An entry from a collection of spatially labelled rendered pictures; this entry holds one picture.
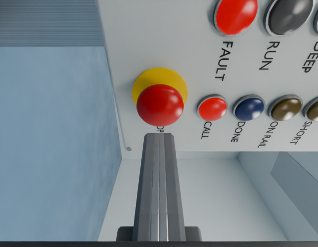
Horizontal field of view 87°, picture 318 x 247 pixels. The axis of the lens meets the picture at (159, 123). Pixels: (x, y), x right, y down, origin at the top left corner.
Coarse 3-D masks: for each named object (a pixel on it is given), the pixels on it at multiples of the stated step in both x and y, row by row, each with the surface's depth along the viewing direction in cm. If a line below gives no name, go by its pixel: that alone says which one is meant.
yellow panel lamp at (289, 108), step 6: (282, 102) 16; (288, 102) 16; (294, 102) 16; (300, 102) 16; (276, 108) 16; (282, 108) 16; (288, 108) 16; (294, 108) 16; (300, 108) 16; (276, 114) 17; (282, 114) 16; (288, 114) 16; (294, 114) 17; (282, 120) 17
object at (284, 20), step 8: (280, 0) 11; (288, 0) 11; (296, 0) 11; (304, 0) 11; (312, 0) 11; (272, 8) 11; (280, 8) 11; (288, 8) 11; (296, 8) 11; (304, 8) 11; (272, 16) 11; (280, 16) 11; (288, 16) 11; (296, 16) 11; (304, 16) 11; (272, 24) 12; (280, 24) 12; (288, 24) 12; (296, 24) 12; (280, 32) 12; (288, 32) 12
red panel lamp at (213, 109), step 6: (204, 102) 16; (210, 102) 16; (216, 102) 16; (222, 102) 16; (204, 108) 16; (210, 108) 16; (216, 108) 16; (222, 108) 16; (204, 114) 17; (210, 114) 16; (216, 114) 17; (222, 114) 17; (210, 120) 17
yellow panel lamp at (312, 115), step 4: (316, 104) 16; (312, 108) 16; (316, 108) 16; (308, 112) 17; (312, 112) 16; (316, 112) 16; (308, 116) 17; (312, 116) 17; (316, 116) 17; (316, 120) 17
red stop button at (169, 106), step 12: (156, 84) 13; (144, 96) 13; (156, 96) 13; (168, 96) 13; (180, 96) 13; (144, 108) 14; (156, 108) 13; (168, 108) 13; (180, 108) 14; (144, 120) 15; (156, 120) 14; (168, 120) 14
